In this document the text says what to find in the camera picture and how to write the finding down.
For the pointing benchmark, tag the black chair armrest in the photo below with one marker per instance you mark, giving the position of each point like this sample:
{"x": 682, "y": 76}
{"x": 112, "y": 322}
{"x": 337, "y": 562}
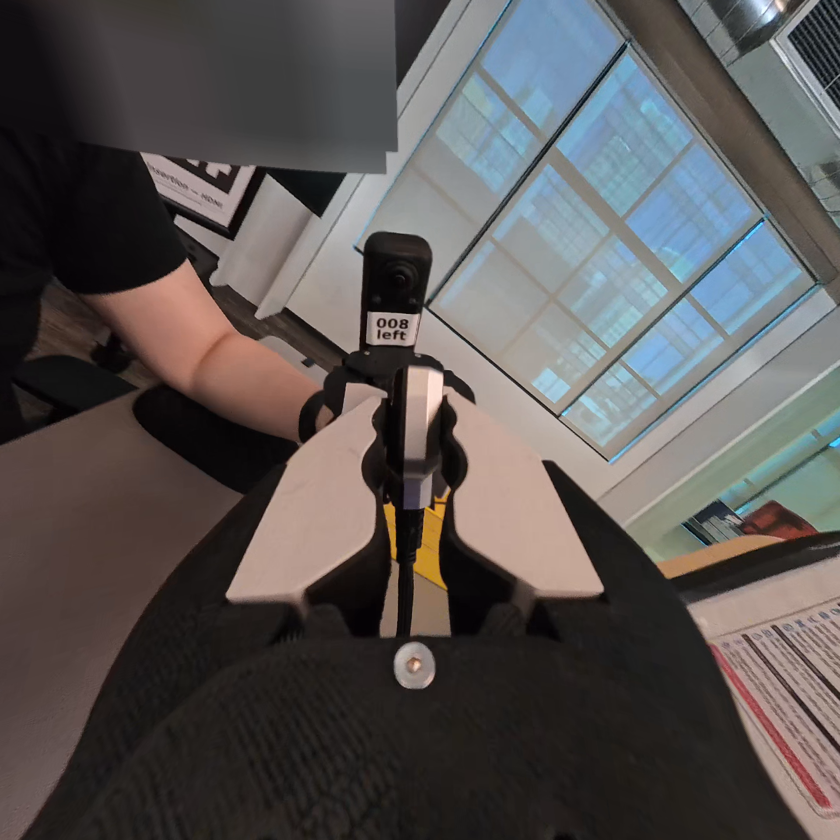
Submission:
{"x": 210, "y": 439}

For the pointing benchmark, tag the metal ceiling air duct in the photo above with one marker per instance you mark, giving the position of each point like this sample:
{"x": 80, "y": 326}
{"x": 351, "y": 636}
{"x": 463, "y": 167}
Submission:
{"x": 754, "y": 19}

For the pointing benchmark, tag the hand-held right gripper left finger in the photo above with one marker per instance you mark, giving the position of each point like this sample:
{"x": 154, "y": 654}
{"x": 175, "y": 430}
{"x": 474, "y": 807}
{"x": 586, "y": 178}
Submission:
{"x": 315, "y": 518}

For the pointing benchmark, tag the silver hdmi adapter hub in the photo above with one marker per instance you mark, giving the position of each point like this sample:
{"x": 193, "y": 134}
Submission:
{"x": 417, "y": 420}

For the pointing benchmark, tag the framed printed sign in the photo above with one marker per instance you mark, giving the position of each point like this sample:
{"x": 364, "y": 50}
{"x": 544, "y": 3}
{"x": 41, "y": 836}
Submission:
{"x": 197, "y": 190}

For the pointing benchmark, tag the black office chair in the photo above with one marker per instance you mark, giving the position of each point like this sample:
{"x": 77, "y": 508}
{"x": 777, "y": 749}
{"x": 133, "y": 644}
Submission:
{"x": 65, "y": 387}

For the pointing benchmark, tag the yellow plastic bin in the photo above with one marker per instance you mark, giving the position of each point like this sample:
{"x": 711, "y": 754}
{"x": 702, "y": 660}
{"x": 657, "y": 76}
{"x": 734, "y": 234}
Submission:
{"x": 433, "y": 551}

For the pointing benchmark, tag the large paned window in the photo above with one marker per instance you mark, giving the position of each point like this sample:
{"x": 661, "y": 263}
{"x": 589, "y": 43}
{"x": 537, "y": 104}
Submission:
{"x": 590, "y": 229}

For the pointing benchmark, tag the orange box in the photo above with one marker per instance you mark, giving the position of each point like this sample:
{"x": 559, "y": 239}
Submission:
{"x": 781, "y": 522}

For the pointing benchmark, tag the person's black shirt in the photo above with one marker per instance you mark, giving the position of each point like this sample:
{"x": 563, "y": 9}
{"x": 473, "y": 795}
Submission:
{"x": 65, "y": 216}

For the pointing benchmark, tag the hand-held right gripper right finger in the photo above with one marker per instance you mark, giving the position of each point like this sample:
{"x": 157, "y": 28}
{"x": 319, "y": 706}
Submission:
{"x": 518, "y": 518}

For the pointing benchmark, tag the laminated instruction sheet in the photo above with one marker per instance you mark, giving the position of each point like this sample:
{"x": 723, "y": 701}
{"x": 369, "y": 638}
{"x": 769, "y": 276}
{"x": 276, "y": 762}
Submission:
{"x": 787, "y": 689}

